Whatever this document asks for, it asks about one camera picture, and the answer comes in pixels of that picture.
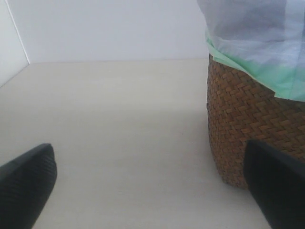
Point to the woven wicker waste basket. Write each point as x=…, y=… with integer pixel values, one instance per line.
x=240, y=109

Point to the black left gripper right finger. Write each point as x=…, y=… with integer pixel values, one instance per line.
x=277, y=183

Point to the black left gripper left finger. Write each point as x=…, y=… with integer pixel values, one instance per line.
x=26, y=184

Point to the white plastic bin liner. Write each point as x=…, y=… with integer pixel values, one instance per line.
x=263, y=38

